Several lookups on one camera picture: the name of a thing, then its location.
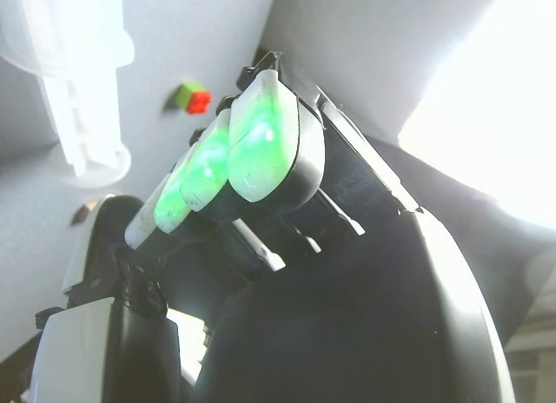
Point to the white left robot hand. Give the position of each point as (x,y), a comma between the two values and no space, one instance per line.
(347,312)

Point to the large translucent plastic syringe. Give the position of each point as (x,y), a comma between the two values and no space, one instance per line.
(82,116)

